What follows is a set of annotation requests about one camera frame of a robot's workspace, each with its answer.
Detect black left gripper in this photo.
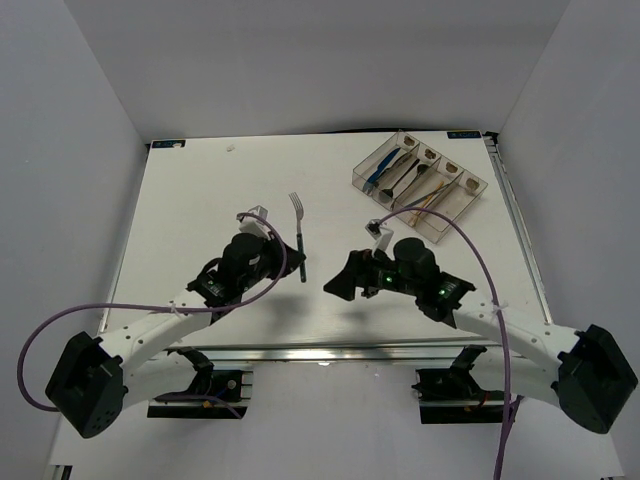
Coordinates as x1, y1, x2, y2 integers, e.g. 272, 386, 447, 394
239, 230, 305, 292

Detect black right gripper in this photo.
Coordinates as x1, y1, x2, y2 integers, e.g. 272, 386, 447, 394
323, 245, 420, 302

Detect green handled fork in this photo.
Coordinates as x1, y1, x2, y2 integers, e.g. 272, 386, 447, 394
289, 192, 307, 283

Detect black spoon long handle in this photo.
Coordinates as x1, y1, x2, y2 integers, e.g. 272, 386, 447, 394
378, 159, 420, 204

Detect orange chopstick crosswise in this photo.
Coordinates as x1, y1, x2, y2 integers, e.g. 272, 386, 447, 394
420, 182, 452, 217

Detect blue knife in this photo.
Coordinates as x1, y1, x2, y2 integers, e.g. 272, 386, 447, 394
366, 147, 400, 184

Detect black steak knife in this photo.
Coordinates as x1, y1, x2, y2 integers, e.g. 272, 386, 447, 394
379, 152, 413, 179

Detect orange chopstick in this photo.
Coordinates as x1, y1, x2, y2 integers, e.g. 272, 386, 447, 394
409, 181, 444, 227

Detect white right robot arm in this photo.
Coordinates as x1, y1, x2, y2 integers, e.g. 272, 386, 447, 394
323, 238, 638, 434

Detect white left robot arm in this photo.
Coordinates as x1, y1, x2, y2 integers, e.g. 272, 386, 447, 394
45, 233, 306, 439

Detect smoky clear divided organizer tray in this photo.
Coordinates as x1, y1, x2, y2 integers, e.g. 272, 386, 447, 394
352, 130, 488, 244

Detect left blue corner marker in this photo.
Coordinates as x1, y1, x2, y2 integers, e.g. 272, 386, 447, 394
150, 139, 186, 149

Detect blue corner marker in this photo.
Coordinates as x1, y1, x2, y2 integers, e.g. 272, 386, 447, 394
150, 139, 186, 149
446, 130, 482, 140

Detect right blue corner marker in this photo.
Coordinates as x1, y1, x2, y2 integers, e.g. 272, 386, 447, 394
446, 130, 482, 140

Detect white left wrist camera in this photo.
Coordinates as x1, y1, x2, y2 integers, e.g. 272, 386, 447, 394
236, 205, 273, 240

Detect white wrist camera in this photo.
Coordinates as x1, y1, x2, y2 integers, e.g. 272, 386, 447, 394
236, 205, 273, 240
365, 219, 394, 255

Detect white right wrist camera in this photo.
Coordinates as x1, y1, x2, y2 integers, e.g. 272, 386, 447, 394
365, 219, 394, 255

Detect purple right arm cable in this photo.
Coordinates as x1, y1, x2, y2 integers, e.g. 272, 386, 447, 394
367, 208, 524, 480

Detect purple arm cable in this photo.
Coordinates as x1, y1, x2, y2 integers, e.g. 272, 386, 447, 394
17, 212, 289, 414
367, 208, 524, 480

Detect aluminium table edge rail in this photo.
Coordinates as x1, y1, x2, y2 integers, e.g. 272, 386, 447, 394
92, 327, 569, 364

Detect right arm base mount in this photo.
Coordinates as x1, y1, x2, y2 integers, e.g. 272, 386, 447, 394
411, 345, 504, 425

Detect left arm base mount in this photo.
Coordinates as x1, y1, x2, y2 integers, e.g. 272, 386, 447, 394
147, 347, 253, 420

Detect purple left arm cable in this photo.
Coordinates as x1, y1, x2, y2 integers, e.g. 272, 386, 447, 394
17, 212, 289, 414

